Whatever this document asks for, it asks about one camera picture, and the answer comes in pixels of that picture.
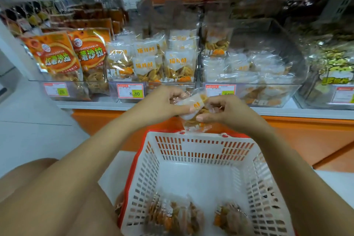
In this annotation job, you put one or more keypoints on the person's left hand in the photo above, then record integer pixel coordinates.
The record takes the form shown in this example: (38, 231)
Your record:
(157, 106)

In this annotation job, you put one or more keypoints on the person's right hand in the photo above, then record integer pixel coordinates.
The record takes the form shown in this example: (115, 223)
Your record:
(232, 114)

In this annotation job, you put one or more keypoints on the row of clear snacks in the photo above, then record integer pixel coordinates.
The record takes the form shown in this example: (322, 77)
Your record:
(254, 70)

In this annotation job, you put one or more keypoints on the white red-rimmed shopping basket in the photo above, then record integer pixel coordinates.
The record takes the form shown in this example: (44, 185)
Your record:
(188, 153)

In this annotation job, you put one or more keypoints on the pile of small brown snacks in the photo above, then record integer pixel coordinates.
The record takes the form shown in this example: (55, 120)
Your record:
(171, 216)

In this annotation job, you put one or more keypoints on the stack of orange packets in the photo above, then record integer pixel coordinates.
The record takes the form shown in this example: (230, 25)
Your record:
(55, 56)

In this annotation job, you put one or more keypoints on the person's left forearm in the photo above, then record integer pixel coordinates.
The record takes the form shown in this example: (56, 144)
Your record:
(66, 183)

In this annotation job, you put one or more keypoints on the person's right forearm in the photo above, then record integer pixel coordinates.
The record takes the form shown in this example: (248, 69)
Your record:
(304, 183)

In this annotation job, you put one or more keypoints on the orange shelf base panel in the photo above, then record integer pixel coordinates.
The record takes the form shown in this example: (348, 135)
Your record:
(321, 139)

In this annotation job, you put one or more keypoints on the yellow hamster snack packets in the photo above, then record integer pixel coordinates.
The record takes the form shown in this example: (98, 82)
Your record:
(337, 67)

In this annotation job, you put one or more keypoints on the white yellow price tag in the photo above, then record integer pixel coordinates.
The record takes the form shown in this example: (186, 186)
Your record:
(130, 91)
(220, 89)
(56, 89)
(343, 95)

